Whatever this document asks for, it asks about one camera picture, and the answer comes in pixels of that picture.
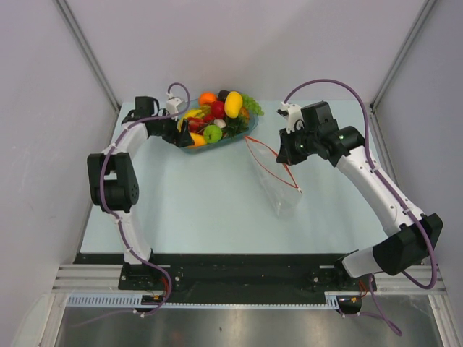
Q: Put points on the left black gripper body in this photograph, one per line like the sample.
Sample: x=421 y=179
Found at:
x=163 y=129

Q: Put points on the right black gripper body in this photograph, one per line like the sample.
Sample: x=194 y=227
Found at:
x=299 y=144

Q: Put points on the orange yellow toy mango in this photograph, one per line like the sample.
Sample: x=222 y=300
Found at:
x=198 y=140

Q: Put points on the clear zip top bag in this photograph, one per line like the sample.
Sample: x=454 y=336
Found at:
x=276 y=179

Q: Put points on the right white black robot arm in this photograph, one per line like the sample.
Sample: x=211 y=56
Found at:
x=411 y=234

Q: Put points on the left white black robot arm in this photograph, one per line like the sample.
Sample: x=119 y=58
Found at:
x=112 y=179

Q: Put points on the yellow toy bananas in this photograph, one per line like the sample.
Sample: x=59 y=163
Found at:
x=192 y=113

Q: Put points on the green toy apple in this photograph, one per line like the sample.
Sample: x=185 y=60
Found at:
x=212 y=134

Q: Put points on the teal plastic fruit tray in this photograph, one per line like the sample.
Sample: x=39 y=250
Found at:
x=224 y=141

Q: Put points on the white toy mushroom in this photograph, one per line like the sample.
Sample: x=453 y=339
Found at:
x=220 y=123

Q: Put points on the red toy apple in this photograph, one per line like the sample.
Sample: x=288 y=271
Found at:
x=218 y=109

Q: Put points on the toy orange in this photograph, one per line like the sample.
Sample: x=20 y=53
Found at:
x=207 y=98

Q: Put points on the green toy leafy vegetable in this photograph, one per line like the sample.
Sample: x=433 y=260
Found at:
x=236 y=126

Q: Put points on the dark purple toy fruit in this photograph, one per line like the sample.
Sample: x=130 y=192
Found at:
x=222 y=95

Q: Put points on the green toy grapes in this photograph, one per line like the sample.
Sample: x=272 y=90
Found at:
x=251 y=105

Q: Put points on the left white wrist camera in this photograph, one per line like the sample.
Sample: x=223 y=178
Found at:
x=174 y=104

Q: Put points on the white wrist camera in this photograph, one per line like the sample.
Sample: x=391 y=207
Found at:
x=174 y=104
x=292 y=113

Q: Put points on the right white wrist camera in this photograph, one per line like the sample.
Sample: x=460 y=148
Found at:
x=292 y=113

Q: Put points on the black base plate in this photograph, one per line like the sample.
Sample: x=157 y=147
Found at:
x=249 y=279

